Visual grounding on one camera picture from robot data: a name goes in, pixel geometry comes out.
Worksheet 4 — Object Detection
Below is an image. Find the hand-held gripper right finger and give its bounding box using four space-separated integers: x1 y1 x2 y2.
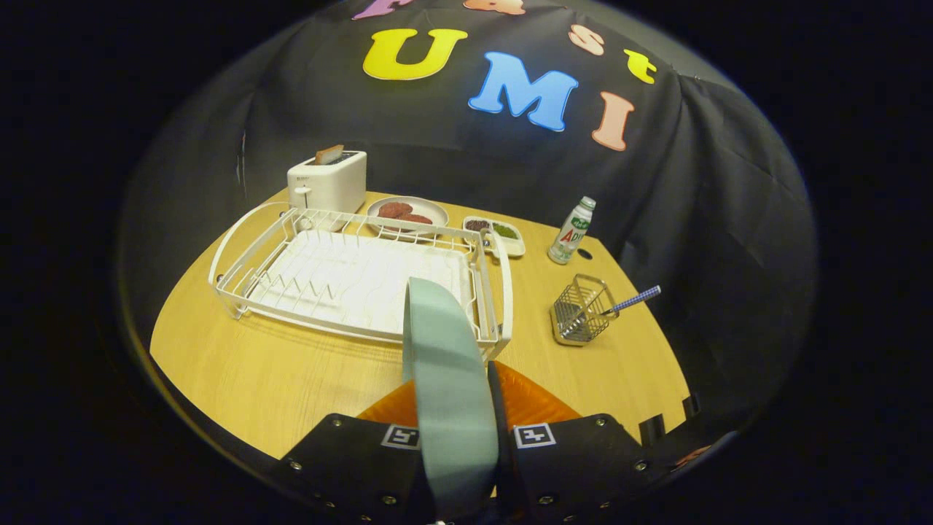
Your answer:
487 360 675 525

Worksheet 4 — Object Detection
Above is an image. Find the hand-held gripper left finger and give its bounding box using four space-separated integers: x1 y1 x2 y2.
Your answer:
270 379 438 525

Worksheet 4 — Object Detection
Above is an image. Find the light green plate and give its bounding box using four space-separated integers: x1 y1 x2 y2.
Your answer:
402 277 500 520

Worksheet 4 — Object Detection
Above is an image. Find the white wire dish rack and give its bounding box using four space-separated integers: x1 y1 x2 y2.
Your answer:
208 202 515 363

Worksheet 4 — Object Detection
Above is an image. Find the metal wire basket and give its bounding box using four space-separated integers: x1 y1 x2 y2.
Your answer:
550 273 620 347

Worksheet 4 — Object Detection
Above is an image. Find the spoon with checked handle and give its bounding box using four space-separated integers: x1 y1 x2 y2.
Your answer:
565 285 663 333

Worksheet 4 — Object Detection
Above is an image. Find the white divided dish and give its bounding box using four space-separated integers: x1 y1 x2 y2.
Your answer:
463 216 526 258

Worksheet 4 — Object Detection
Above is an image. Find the round plate with meat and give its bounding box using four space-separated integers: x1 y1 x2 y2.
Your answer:
367 195 450 236

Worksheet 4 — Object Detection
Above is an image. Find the white drain tray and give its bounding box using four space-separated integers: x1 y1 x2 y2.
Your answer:
248 230 475 340

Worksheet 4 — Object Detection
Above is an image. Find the white drink bottle green label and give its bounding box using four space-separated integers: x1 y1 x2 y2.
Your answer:
547 196 597 265

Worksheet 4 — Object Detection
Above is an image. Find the white toaster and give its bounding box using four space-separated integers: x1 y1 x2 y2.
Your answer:
286 149 367 216

